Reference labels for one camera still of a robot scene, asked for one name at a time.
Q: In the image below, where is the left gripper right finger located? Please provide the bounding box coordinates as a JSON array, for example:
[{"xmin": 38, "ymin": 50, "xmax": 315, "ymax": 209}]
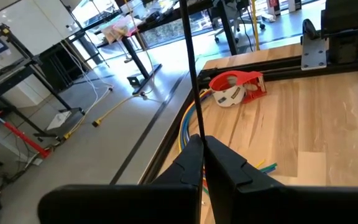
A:
[{"xmin": 204, "ymin": 135, "xmax": 285, "ymax": 224}]

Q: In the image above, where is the red cable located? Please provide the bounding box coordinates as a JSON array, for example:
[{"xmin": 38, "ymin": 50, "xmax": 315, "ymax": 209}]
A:
[{"xmin": 201, "ymin": 172, "xmax": 209, "ymax": 195}]

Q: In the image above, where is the colourful cable bundle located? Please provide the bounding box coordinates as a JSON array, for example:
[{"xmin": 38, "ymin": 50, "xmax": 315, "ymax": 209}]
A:
[{"xmin": 178, "ymin": 88, "xmax": 266, "ymax": 169}]

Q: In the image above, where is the red stand leg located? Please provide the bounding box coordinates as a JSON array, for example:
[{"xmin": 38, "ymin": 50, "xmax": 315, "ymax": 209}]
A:
[{"xmin": 0, "ymin": 114, "xmax": 52, "ymax": 159}]

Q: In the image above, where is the hanging yellow cord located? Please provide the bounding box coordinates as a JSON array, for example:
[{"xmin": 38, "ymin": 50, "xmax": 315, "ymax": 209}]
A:
[{"xmin": 250, "ymin": 0, "xmax": 260, "ymax": 51}]

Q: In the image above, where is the long black cord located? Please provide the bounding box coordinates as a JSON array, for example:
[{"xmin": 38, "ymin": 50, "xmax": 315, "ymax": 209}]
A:
[{"xmin": 178, "ymin": 0, "xmax": 207, "ymax": 144}]

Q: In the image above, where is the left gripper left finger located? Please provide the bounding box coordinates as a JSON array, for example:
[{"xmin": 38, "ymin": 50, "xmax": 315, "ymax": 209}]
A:
[{"xmin": 152, "ymin": 133, "xmax": 205, "ymax": 188}]

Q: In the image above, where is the green cable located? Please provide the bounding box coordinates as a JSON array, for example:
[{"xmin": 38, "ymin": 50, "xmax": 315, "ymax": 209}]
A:
[{"xmin": 259, "ymin": 162, "xmax": 278, "ymax": 174}]

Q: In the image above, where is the white plastic bag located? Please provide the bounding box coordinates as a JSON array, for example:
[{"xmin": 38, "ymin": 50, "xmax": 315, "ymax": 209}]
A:
[{"xmin": 101, "ymin": 15, "xmax": 142, "ymax": 43}]

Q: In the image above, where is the black equipment cart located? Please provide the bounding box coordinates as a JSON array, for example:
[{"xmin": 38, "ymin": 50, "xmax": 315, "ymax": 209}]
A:
[{"xmin": 0, "ymin": 23, "xmax": 85, "ymax": 138}]

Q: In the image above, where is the office chair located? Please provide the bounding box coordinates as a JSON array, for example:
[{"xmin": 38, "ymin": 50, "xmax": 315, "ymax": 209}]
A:
[{"xmin": 213, "ymin": 0, "xmax": 265, "ymax": 44}]

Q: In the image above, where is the black leg desk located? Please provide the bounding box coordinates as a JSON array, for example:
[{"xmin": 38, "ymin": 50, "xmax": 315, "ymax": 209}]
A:
[{"xmin": 73, "ymin": 0, "xmax": 239, "ymax": 96}]

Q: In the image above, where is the red tape dispenser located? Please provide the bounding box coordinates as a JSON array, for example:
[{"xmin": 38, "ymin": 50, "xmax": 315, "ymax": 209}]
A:
[{"xmin": 208, "ymin": 70, "xmax": 267, "ymax": 108}]

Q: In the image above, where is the white floor cable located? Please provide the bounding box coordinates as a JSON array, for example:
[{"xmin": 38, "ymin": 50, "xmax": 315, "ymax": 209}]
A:
[{"xmin": 59, "ymin": 40, "xmax": 114, "ymax": 125}]

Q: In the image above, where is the yellow extension cord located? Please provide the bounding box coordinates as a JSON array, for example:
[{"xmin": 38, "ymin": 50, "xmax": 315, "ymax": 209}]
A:
[{"xmin": 62, "ymin": 91, "xmax": 149, "ymax": 141}]

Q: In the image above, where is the white whiteboard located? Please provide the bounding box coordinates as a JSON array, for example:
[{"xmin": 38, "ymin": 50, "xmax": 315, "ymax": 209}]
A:
[{"xmin": 0, "ymin": 0, "xmax": 83, "ymax": 57}]

